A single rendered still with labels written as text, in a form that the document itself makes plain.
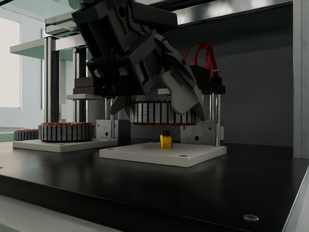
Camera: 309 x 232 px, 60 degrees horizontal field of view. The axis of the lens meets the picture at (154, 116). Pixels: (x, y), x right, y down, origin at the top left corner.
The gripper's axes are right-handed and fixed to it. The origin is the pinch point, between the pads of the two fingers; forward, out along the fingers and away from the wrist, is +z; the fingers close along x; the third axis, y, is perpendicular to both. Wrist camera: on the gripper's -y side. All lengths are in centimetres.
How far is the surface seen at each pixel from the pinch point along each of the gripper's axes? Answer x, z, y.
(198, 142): 0.4, 11.4, -6.1
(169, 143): 0.9, 3.2, 3.2
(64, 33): -41.9, -10.4, -24.6
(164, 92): -1.7, -1.9, -4.0
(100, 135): -26.5, 11.3, -6.1
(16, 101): -472, 130, -206
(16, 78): -473, 95, -234
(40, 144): -22.3, -0.5, 9.4
